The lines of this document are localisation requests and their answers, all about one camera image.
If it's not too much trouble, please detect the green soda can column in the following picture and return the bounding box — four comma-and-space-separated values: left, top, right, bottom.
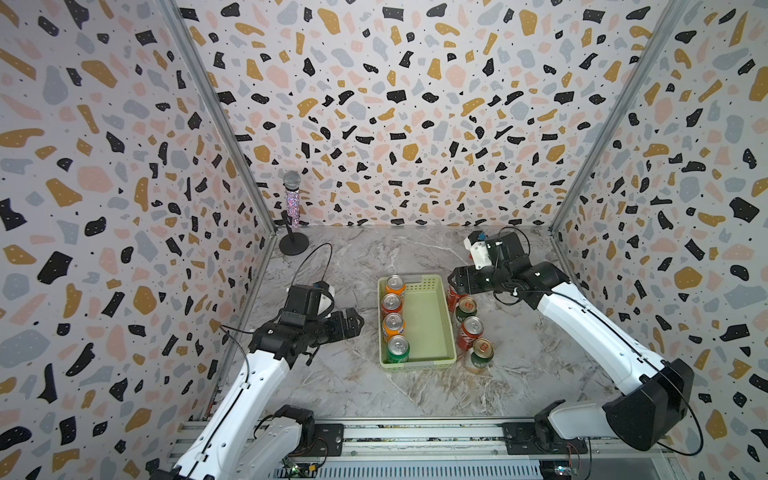
454, 296, 478, 323

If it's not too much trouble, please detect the red cola can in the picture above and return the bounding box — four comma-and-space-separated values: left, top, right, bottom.
446, 285, 464, 314

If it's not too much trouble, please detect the red cola can column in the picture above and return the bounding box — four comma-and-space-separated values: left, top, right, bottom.
457, 316, 484, 351
380, 293, 403, 318

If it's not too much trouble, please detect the pale green plastic basket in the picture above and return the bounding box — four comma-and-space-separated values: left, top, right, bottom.
377, 273, 457, 372

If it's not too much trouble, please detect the green gold-top soda can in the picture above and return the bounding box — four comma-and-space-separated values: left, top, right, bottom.
467, 338, 495, 371

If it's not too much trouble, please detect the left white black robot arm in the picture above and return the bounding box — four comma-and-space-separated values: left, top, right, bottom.
151, 281, 365, 479

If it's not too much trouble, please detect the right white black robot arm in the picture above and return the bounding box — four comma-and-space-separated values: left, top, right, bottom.
448, 227, 694, 452

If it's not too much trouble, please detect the orange soda can near left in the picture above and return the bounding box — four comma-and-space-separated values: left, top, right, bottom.
382, 312, 405, 342

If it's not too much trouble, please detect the orange soda can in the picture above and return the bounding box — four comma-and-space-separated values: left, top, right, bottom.
385, 274, 406, 296
382, 312, 405, 342

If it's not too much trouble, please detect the green soda can near left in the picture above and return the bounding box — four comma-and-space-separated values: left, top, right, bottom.
386, 335, 410, 364

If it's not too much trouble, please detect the orange soda can far left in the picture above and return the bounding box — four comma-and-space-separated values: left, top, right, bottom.
385, 274, 406, 296

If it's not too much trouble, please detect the microphone on black stand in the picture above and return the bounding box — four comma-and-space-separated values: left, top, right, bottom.
279, 170, 309, 256

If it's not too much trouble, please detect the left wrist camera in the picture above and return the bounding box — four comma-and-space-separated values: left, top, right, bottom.
314, 280, 335, 318

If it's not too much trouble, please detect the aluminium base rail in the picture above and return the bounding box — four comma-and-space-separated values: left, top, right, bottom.
167, 416, 679, 480

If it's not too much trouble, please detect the right aluminium corner post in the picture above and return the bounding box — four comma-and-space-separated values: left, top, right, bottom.
549, 0, 689, 239

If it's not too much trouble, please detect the aluminium corner post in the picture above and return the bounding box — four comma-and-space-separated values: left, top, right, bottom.
155, 0, 277, 237
549, 0, 689, 239

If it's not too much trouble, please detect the left aluminium corner post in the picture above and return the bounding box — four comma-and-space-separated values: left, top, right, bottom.
155, 0, 277, 237

